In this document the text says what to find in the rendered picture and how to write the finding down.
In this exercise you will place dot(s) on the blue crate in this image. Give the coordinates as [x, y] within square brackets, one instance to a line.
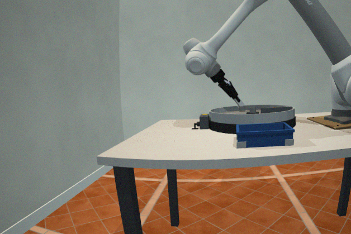
[264, 135]

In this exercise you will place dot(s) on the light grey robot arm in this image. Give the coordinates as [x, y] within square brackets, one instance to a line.
[202, 55]

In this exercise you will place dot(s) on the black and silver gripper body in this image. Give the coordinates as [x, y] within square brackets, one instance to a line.
[219, 77]

